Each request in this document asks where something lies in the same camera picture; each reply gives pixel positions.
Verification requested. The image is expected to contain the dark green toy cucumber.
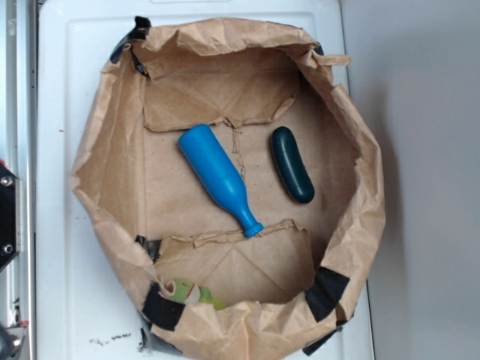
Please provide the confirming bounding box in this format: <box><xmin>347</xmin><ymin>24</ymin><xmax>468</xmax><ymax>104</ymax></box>
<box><xmin>271</xmin><ymin>127</ymin><xmax>315</xmax><ymax>204</ymax></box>

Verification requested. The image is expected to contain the green frog toy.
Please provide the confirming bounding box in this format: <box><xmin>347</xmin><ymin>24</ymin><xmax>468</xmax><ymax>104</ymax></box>
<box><xmin>165</xmin><ymin>278</ymin><xmax>227</xmax><ymax>311</ymax></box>

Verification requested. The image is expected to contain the black metal bracket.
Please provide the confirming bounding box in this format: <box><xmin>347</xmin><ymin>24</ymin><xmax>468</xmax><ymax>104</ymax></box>
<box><xmin>0</xmin><ymin>161</ymin><xmax>17</xmax><ymax>272</ymax></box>

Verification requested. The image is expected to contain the silver metal frame rail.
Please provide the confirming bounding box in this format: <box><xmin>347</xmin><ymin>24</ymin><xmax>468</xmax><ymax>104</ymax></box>
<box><xmin>1</xmin><ymin>1</ymin><xmax>36</xmax><ymax>359</ymax></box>

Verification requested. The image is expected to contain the brown paper bag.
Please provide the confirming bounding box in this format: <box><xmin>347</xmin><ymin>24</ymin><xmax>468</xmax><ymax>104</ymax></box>
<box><xmin>71</xmin><ymin>18</ymin><xmax>386</xmax><ymax>359</ymax></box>

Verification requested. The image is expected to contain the blue plastic bottle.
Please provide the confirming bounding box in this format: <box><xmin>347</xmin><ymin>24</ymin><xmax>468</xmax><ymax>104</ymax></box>
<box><xmin>178</xmin><ymin>124</ymin><xmax>264</xmax><ymax>238</ymax></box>

